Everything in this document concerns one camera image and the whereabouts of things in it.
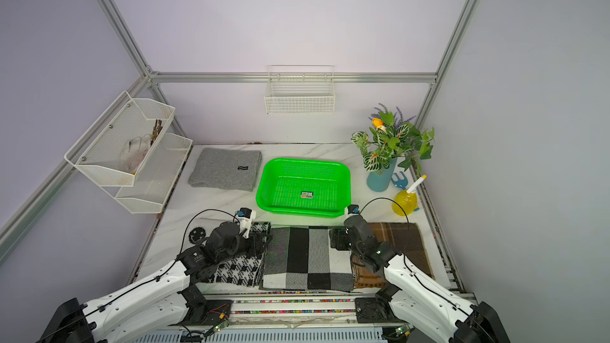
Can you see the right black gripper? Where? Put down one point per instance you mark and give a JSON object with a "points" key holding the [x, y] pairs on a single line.
{"points": [[337, 238]]}

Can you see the green plastic basket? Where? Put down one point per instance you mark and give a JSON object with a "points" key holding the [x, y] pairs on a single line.
{"points": [[315, 188]]}

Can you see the grey folded scarf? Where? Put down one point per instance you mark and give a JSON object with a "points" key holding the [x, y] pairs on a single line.
{"points": [[226, 169]]}

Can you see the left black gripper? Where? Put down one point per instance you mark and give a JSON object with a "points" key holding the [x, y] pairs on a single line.
{"points": [[256, 246]]}

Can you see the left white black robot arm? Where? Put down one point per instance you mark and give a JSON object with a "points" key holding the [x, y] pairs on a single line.
{"points": [[170, 296]]}

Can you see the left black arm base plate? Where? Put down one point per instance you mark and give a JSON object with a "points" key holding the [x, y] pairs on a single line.
{"points": [[212, 313]]}

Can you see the white wire wall basket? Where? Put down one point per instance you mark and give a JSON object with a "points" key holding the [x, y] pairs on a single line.
{"points": [[300, 89]]}

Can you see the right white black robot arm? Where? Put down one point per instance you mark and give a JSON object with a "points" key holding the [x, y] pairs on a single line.
{"points": [[414, 297]]}

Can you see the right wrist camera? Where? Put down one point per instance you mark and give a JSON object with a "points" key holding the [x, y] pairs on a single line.
{"points": [[352, 209]]}

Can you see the white mesh shelf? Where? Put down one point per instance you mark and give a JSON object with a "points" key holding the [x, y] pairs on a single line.
{"points": [[97, 153], [156, 180]]}

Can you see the artificial plant in blue vase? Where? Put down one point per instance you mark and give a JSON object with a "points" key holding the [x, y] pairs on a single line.
{"points": [[391, 141]]}

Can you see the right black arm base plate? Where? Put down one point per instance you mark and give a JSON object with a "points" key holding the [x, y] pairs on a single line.
{"points": [[372, 310]]}

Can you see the white mesh upper shelf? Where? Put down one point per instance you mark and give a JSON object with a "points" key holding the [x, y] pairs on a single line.
{"points": [[97, 153]]}

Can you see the black white checked scarf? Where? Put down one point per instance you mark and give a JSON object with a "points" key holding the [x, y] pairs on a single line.
{"points": [[301, 259]]}

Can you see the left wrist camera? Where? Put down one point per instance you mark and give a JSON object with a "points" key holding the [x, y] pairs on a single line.
{"points": [[246, 218]]}

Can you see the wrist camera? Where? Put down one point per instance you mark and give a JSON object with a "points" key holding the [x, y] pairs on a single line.
{"points": [[246, 218], [352, 209]]}

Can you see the clear plastic item in shelf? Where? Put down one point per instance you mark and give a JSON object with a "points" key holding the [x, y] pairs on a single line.
{"points": [[134, 152]]}

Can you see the white mesh lower shelf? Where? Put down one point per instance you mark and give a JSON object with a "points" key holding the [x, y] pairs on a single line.
{"points": [[156, 180]]}

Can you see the small blue garden fork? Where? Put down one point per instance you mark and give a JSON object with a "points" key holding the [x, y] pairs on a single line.
{"points": [[400, 180]]}

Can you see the yellow spray bottle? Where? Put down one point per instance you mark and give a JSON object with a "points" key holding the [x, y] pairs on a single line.
{"points": [[405, 202]]}

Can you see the smiley houndstooth scarf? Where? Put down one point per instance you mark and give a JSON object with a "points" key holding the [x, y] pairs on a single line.
{"points": [[240, 270]]}

